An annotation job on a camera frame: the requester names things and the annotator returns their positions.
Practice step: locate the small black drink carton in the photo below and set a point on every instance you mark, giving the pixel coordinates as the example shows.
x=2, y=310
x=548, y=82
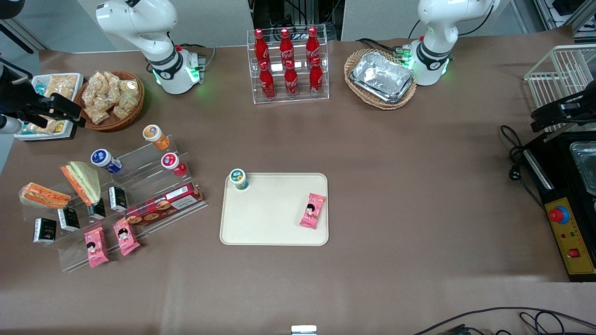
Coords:
x=44, y=231
x=118, y=199
x=68, y=219
x=97, y=209

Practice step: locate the small blue snack packet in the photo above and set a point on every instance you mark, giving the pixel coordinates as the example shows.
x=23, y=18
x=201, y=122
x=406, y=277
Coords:
x=40, y=87

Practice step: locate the red rocker switch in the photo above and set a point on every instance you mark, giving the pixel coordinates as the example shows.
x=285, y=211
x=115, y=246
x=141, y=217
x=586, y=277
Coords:
x=573, y=253

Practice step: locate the clear acrylic stepped shelf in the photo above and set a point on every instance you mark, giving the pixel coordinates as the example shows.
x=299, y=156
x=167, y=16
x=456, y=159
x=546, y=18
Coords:
x=139, y=167

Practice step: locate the sandwich orange filling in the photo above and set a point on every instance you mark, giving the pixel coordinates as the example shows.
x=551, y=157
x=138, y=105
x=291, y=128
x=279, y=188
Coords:
x=44, y=195

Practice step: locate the dark red cookie box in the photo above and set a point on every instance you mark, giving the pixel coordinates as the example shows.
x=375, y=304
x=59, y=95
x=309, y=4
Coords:
x=163, y=204

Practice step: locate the red cola bottle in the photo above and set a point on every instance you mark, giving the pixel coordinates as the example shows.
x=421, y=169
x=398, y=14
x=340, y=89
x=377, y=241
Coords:
x=316, y=79
x=286, y=45
x=260, y=46
x=291, y=81
x=312, y=44
x=267, y=83

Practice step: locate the clear acrylic bottle rack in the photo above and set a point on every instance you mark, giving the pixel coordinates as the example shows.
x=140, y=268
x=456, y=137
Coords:
x=279, y=100

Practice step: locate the silver foil food tray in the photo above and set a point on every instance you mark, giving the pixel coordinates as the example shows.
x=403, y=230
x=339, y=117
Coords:
x=382, y=77

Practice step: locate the steel pan in machine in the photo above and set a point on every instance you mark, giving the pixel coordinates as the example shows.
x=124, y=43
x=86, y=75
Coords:
x=585, y=163

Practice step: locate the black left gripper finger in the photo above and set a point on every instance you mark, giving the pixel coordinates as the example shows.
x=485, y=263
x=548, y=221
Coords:
x=547, y=114
x=545, y=125

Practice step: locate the small bottle blue lid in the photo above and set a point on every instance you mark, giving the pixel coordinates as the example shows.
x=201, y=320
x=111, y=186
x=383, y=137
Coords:
x=104, y=159

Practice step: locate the small bottle green lid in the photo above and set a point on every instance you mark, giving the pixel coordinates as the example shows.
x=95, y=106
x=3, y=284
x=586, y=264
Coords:
x=239, y=178

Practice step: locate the light oval wicker basket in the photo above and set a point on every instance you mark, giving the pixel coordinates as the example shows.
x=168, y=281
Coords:
x=354, y=60

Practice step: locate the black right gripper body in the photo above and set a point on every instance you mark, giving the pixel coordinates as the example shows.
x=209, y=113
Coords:
x=18, y=95

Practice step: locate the small bottle orange lid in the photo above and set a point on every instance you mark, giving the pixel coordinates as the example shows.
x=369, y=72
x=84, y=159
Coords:
x=154, y=136

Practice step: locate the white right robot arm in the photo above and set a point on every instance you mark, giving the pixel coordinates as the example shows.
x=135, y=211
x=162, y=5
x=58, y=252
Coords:
x=139, y=23

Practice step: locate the pink snack packet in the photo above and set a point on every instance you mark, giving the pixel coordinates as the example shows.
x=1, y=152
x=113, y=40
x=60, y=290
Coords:
x=96, y=247
x=125, y=237
x=313, y=211

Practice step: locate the clear bag rice crackers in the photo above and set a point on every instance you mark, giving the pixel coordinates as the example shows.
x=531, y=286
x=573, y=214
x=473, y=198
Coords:
x=39, y=129
x=61, y=86

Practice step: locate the small yellow snack packet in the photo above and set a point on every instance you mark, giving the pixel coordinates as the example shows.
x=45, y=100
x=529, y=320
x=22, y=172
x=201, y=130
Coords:
x=60, y=126

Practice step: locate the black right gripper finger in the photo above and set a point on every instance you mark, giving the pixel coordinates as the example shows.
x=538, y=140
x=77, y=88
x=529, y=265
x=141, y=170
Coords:
x=63, y=103
x=56, y=120

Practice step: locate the beige plastic tray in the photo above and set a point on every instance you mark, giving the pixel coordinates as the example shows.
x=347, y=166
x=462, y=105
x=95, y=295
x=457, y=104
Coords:
x=274, y=218

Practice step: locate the small bottle red lid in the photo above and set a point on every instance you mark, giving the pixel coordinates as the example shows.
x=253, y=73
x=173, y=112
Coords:
x=172, y=164

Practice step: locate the metal frame rack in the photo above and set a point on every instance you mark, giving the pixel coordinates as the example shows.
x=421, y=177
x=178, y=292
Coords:
x=568, y=16

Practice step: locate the black machine yellow panel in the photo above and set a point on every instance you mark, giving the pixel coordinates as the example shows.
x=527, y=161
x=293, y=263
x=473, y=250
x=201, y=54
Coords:
x=558, y=186

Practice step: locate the red emergency stop button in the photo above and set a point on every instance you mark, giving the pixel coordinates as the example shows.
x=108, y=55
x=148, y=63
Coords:
x=558, y=214

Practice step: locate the round brown wicker basket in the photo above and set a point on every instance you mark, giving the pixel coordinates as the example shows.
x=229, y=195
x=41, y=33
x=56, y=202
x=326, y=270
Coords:
x=135, y=111

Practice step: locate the small silver device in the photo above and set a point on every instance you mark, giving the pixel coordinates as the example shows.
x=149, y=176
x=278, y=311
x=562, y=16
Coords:
x=303, y=330

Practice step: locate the black equipment cabinet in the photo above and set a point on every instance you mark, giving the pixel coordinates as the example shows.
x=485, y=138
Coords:
x=298, y=14

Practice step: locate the white rectangular snack tray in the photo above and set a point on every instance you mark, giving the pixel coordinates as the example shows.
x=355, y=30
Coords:
x=70, y=79

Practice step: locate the clear bag fried snacks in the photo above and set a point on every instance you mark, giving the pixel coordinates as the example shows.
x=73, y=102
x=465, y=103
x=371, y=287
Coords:
x=125, y=106
x=90, y=97
x=113, y=88
x=97, y=115
x=98, y=83
x=129, y=88

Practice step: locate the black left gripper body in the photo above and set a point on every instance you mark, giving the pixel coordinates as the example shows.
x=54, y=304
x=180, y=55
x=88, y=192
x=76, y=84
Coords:
x=579, y=101

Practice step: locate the wrapped triangle sandwich green bread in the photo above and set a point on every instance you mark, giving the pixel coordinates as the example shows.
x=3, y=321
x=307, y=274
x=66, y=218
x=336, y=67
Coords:
x=86, y=181

